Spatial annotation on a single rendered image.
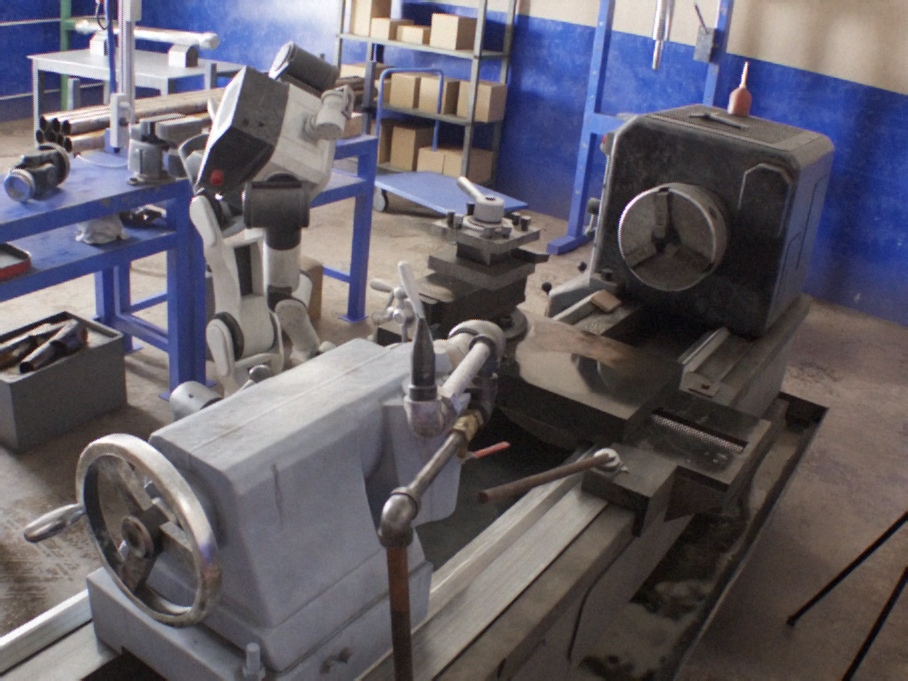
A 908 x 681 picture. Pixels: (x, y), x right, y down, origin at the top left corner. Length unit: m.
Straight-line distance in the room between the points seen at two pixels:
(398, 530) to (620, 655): 1.08
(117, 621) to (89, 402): 2.27
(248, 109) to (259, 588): 1.36
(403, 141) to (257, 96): 4.26
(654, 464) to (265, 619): 0.85
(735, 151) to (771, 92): 3.37
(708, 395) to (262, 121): 1.16
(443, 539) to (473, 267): 0.57
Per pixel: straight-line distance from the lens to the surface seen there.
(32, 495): 3.04
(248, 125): 2.10
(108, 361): 3.39
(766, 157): 2.29
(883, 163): 5.57
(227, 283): 2.46
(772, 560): 3.07
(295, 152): 2.13
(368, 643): 1.15
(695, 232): 2.15
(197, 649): 1.07
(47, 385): 3.23
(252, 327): 2.48
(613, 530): 1.52
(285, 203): 2.04
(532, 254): 1.92
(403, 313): 1.72
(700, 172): 2.34
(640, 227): 2.20
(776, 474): 2.72
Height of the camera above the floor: 1.68
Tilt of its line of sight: 25 degrees down
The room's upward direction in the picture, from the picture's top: 6 degrees clockwise
